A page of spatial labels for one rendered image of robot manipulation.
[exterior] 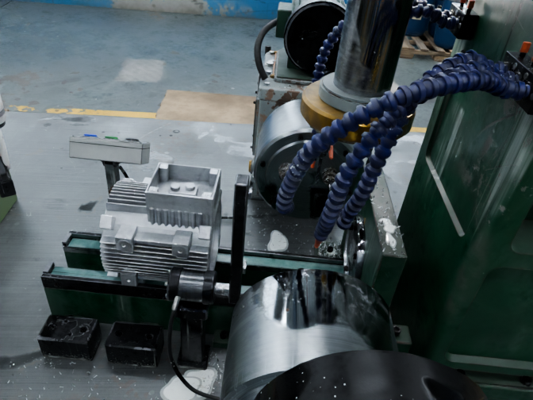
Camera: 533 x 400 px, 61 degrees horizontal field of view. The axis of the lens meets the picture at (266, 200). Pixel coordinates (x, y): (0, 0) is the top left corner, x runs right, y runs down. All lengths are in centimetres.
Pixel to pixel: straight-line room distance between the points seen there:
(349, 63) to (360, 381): 49
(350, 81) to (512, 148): 24
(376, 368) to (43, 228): 113
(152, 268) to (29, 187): 72
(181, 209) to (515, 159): 53
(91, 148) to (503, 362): 95
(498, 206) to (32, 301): 95
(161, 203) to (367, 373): 58
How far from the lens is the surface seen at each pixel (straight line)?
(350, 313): 62
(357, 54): 69
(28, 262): 125
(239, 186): 66
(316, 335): 58
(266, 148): 104
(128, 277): 90
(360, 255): 86
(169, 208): 83
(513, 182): 67
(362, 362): 32
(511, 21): 75
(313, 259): 103
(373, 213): 83
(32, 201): 145
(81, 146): 114
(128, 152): 111
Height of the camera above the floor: 162
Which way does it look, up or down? 36 degrees down
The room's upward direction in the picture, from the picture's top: 6 degrees clockwise
